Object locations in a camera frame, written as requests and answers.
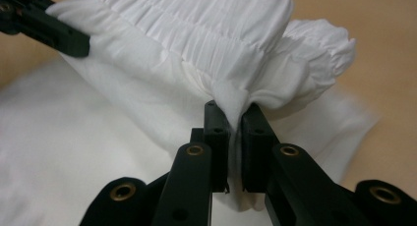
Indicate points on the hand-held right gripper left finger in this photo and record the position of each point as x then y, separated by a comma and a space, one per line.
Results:
193, 180

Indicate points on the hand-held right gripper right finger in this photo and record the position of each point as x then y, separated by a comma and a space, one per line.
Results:
275, 173

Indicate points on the white pleated skirt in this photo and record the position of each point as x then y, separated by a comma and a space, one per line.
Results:
157, 88

